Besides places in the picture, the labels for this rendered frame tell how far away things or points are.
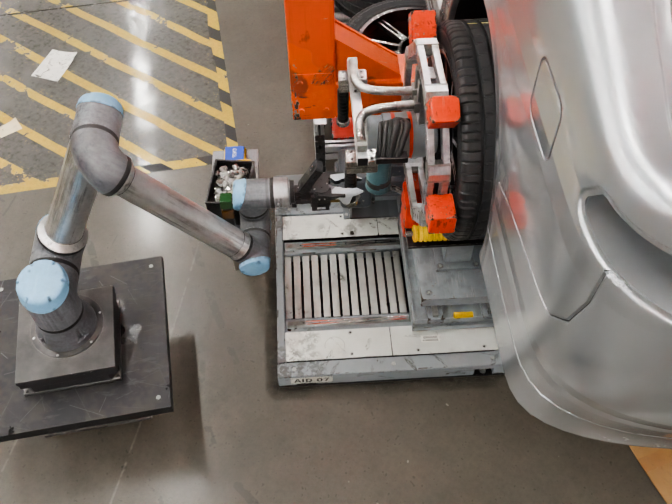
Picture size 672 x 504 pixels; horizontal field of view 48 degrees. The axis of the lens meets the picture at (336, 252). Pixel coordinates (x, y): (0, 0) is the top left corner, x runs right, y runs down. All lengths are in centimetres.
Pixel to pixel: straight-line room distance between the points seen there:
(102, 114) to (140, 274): 90
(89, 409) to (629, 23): 190
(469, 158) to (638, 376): 79
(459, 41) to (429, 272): 96
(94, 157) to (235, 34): 229
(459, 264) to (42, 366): 146
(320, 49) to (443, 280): 92
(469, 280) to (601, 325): 136
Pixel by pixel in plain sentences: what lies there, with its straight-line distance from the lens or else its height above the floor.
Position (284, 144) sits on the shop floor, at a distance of 352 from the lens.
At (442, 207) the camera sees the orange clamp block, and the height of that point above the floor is 88.
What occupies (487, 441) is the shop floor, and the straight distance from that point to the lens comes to 276.
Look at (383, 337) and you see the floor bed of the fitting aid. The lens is 281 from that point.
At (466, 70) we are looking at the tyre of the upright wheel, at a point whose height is 117.
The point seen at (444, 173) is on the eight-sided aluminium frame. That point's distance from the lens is 210.
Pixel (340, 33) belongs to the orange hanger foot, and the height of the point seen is 84.
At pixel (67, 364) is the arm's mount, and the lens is 255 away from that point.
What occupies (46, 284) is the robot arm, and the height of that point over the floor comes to 66.
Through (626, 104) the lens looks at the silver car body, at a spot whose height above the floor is 165.
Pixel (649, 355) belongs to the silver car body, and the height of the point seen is 129.
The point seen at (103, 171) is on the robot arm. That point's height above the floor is 113.
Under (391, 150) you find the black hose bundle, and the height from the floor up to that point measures 100.
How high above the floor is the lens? 251
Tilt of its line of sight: 54 degrees down
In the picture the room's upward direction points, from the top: 1 degrees counter-clockwise
